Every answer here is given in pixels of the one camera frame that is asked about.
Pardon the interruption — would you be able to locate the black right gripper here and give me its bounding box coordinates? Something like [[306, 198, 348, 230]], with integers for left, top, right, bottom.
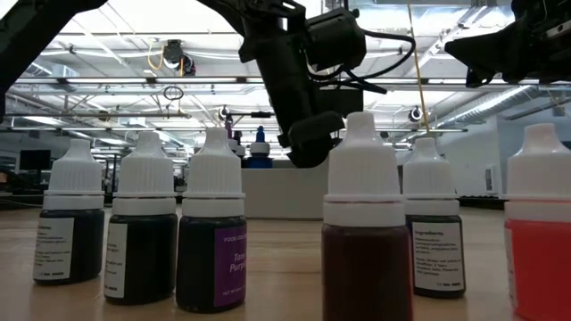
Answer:
[[444, 0, 571, 89]]

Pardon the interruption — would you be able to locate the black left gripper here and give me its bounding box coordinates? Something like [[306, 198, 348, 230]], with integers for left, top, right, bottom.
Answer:
[[238, 12, 366, 169]]

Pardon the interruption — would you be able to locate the large blue-capped coloring bottle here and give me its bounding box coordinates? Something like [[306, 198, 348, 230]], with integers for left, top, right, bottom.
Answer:
[[246, 125, 274, 169]]

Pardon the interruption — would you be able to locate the grey plastic bin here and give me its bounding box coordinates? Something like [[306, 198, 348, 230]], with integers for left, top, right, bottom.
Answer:
[[240, 159, 330, 220]]

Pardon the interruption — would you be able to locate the brown food coloring bottle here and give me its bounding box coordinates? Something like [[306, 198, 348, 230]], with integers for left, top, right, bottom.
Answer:
[[320, 111, 415, 321]]

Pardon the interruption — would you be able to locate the large black-capped coloring bottle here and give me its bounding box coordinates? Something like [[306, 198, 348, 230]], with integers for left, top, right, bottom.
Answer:
[[231, 129, 248, 169]]

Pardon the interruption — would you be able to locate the purple label food coloring bottle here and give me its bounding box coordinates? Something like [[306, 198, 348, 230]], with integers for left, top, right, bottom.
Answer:
[[175, 127, 248, 314]]

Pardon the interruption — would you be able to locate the dark blue food coloring bottle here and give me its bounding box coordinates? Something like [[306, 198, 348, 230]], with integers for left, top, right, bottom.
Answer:
[[402, 136, 468, 300]]

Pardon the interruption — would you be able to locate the coral red food coloring bottle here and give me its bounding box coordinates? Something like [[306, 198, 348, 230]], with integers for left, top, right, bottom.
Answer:
[[503, 123, 571, 321]]

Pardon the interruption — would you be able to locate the black computer monitor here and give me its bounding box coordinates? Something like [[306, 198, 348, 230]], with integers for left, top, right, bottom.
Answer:
[[19, 150, 52, 172]]

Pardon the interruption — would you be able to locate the silver ceiling duct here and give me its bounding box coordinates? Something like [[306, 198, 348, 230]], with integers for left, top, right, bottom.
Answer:
[[439, 84, 534, 128]]

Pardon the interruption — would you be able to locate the black gantry frame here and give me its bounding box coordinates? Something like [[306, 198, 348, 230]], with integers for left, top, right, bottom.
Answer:
[[226, 111, 286, 148]]

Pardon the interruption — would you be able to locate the yellow hanging rope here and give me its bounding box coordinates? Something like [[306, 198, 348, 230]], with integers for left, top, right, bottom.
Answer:
[[405, 0, 432, 138]]

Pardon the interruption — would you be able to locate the black left wrist camera cable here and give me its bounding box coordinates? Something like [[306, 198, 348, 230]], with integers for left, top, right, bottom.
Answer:
[[311, 27, 417, 95]]

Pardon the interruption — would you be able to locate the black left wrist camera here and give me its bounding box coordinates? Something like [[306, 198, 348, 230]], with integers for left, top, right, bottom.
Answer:
[[306, 7, 368, 73]]

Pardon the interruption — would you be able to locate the black coiled cable loop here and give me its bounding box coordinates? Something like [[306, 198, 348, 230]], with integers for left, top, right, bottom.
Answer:
[[162, 85, 185, 103]]

